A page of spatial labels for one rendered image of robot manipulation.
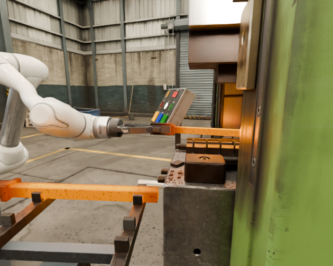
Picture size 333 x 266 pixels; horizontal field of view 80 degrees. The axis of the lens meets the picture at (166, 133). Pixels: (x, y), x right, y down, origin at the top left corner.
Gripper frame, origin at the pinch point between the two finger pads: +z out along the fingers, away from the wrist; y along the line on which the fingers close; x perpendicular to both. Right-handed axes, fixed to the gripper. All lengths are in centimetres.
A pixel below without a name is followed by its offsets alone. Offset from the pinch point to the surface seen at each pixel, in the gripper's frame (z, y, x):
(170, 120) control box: -1.3, -38.7, -2.1
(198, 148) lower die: 14.0, 7.4, -5.2
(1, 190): -27, 41, -6
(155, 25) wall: -164, -850, 296
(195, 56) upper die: 12.5, 7.4, 24.8
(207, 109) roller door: 67, -787, -62
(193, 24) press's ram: 11.7, 12.4, 32.9
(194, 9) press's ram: 11.7, 12.4, 36.7
